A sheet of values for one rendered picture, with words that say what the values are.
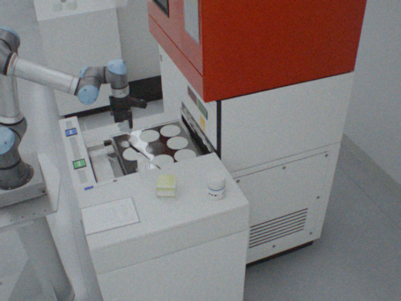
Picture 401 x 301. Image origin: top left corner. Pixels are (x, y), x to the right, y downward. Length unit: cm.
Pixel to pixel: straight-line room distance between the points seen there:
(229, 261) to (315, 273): 94
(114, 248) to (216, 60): 79
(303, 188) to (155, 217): 99
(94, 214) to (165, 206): 27
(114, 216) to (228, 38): 79
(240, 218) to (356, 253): 131
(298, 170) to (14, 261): 183
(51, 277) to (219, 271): 99
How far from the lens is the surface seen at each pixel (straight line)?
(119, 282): 179
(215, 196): 171
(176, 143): 212
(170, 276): 186
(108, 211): 172
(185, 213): 168
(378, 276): 285
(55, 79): 175
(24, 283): 266
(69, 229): 306
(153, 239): 165
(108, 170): 204
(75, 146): 210
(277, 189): 229
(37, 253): 237
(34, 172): 211
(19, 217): 203
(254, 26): 173
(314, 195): 250
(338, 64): 206
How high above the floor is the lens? 216
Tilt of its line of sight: 37 degrees down
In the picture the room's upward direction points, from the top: 2 degrees counter-clockwise
